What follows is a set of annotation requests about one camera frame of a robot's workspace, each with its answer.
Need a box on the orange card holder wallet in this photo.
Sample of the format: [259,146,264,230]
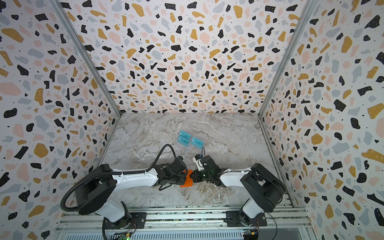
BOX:
[180,170,194,188]

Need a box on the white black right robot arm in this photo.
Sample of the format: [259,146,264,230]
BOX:
[190,154,286,227]

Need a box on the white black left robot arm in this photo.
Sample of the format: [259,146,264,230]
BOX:
[74,157,188,223]

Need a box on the teal VIP card right upper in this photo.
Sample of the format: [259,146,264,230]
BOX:
[191,137,204,150]

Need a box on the teal vip card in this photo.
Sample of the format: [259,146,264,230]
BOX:
[178,137,190,147]
[179,130,192,142]
[191,137,204,150]

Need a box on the teal VIP card left lower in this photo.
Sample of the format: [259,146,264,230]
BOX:
[178,137,190,147]

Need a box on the clear acrylic card display stand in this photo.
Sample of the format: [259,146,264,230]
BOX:
[180,135,206,162]

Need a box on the teal VIP card left upper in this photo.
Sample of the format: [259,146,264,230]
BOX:
[179,130,192,142]

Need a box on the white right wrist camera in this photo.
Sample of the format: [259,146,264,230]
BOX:
[193,154,204,171]

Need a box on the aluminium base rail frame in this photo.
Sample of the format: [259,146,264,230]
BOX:
[53,205,316,240]

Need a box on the black corrugated cable hose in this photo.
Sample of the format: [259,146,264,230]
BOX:
[59,143,178,213]

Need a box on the aluminium corner post right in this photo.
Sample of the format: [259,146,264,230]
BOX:
[258,0,319,118]

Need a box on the aluminium corner post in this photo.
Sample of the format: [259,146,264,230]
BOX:
[258,0,319,118]
[48,1,122,118]

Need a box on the aluminium corner post left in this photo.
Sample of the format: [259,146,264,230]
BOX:
[48,1,122,118]

